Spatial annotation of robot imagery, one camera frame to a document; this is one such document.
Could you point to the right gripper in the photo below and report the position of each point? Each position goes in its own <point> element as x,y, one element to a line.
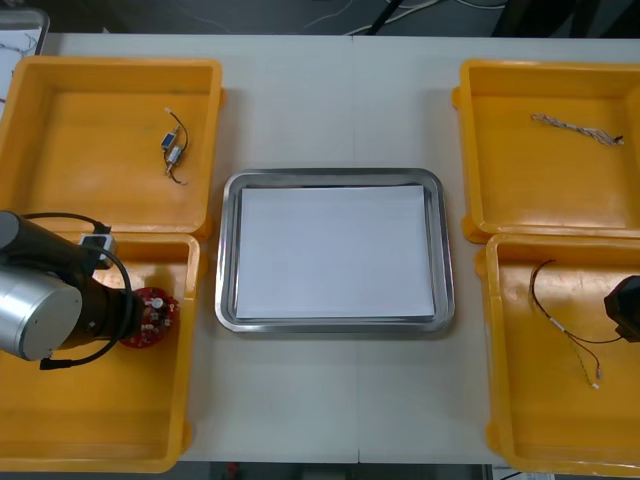
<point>627,305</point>

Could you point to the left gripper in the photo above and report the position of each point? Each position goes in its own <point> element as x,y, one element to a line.
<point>112,315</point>

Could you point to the round red circuit board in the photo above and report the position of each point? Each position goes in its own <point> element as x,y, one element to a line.
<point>162,319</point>

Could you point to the white label metal solenoid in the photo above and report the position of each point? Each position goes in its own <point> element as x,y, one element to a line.
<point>175,156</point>

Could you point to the blue label metal solenoid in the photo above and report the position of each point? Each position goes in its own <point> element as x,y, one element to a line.
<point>169,139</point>

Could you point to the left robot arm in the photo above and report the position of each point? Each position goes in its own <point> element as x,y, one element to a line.
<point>35,315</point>

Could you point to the yellow-orange plastic bin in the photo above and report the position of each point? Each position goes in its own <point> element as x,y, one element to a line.
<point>550,425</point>
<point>550,190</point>
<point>100,150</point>
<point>125,400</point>

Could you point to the steel tray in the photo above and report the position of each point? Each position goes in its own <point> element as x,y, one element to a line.
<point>330,326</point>

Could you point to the white sheet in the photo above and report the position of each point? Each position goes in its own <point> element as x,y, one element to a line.
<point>15,65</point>
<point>350,240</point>

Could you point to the grey metal tray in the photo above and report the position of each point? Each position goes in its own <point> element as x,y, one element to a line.
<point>44,22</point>

